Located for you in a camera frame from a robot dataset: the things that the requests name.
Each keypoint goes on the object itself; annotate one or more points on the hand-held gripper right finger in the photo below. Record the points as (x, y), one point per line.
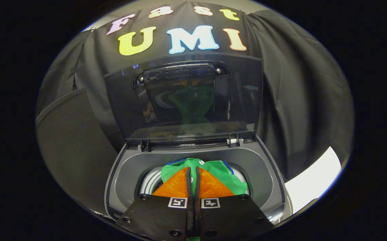
(230, 217)

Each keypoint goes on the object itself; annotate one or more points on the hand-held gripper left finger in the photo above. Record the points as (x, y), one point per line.
(160, 217)

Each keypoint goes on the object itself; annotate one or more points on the green polo shirt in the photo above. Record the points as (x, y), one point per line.
(226, 174)

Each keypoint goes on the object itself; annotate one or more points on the grey washing machine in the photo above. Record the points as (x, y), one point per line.
(129, 174)

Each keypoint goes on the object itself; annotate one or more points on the dark cabinet with beige door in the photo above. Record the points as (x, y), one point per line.
(73, 147)

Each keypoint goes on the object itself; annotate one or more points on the black backdrop cloth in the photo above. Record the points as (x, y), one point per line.
(297, 83)

